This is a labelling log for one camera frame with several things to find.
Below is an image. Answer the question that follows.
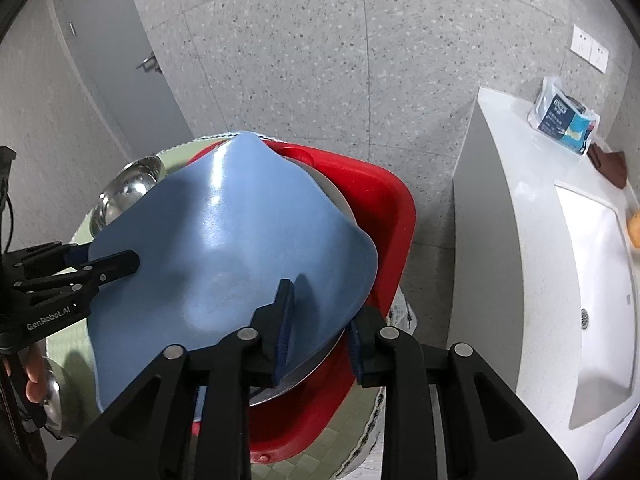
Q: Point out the white wall socket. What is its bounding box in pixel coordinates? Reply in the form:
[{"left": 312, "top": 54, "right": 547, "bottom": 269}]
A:
[
  {"left": 589, "top": 40, "right": 610, "bottom": 74},
  {"left": 570, "top": 24, "right": 594, "bottom": 59}
]

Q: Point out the white sink basin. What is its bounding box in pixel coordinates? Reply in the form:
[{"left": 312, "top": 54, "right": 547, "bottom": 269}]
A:
[{"left": 554, "top": 184, "right": 639, "bottom": 431}]

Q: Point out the round metal plate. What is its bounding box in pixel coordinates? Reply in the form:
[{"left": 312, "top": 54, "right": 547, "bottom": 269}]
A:
[{"left": 247, "top": 157, "right": 362, "bottom": 409}]

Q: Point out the stainless steel bowl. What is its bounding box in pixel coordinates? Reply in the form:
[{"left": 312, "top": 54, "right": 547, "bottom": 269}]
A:
[
  {"left": 42, "top": 356, "right": 82, "bottom": 439},
  {"left": 91, "top": 156, "right": 165, "bottom": 237}
]

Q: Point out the blue square plate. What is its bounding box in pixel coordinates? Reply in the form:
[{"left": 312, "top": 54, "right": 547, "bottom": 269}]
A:
[{"left": 86, "top": 131, "right": 378, "bottom": 416}]

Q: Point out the person's left hand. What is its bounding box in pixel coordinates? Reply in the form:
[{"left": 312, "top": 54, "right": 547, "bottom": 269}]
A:
[{"left": 23, "top": 341, "right": 51, "bottom": 402}]

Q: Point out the blue tissue packet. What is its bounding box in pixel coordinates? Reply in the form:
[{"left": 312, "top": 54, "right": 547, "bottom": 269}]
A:
[{"left": 527, "top": 76, "right": 601, "bottom": 156}]

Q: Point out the white plastic bag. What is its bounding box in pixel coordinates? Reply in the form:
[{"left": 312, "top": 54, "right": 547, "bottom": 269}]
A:
[{"left": 387, "top": 289, "right": 419, "bottom": 334}]

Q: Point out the white sink counter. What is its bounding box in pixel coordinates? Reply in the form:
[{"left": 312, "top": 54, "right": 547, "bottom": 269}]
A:
[{"left": 446, "top": 86, "right": 640, "bottom": 480}]

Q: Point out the grey door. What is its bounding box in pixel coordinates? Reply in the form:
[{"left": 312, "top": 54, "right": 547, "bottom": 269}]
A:
[{"left": 47, "top": 0, "right": 194, "bottom": 159}]

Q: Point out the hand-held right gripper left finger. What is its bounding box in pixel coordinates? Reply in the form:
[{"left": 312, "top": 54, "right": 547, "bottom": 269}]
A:
[{"left": 52, "top": 278, "right": 297, "bottom": 480}]

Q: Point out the red plastic basin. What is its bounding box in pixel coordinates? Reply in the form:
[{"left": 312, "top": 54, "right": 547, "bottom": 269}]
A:
[{"left": 187, "top": 139, "right": 417, "bottom": 465}]

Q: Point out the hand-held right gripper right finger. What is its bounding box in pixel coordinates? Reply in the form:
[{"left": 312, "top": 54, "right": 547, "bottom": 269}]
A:
[{"left": 349, "top": 304, "right": 577, "bottom": 480}]

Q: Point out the brown cloth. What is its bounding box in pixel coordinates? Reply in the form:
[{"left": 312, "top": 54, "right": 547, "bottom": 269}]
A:
[{"left": 587, "top": 143, "right": 629, "bottom": 190}]

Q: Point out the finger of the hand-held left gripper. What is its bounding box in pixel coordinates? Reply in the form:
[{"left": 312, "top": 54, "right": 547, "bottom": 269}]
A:
[
  {"left": 12, "top": 250, "right": 141, "bottom": 307},
  {"left": 9, "top": 242, "right": 96, "bottom": 277}
]

